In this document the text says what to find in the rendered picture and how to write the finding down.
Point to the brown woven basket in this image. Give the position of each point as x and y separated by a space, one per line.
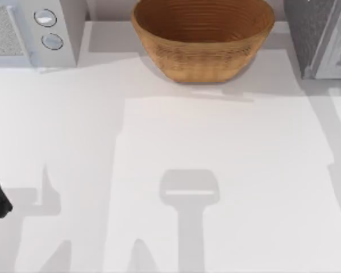
201 51

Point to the pale microwave oven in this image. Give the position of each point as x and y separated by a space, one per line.
65 31

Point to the round microwave knob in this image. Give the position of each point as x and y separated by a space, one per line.
52 41
45 18

